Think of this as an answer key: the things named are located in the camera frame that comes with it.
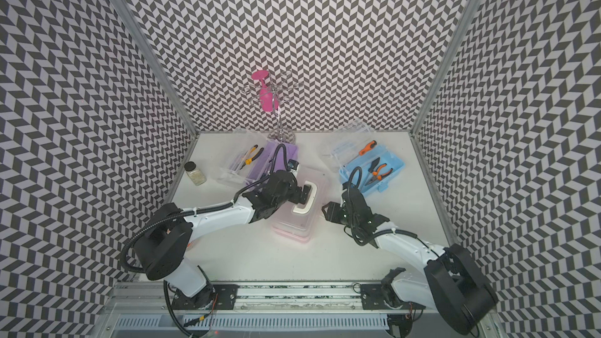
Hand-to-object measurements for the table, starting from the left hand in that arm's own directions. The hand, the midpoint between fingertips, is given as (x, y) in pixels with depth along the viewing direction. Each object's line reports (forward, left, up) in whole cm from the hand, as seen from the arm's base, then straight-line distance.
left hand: (300, 185), depth 88 cm
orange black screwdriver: (+18, -28, 0) cm, 34 cm away
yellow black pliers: (+13, +22, 0) cm, 26 cm away
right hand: (-9, -10, -5) cm, 14 cm away
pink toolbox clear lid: (-14, 0, +1) cm, 14 cm away
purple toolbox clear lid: (+15, +21, 0) cm, 26 cm away
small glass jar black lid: (+7, +43, -2) cm, 44 cm away
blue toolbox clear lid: (+25, -25, +2) cm, 36 cm away
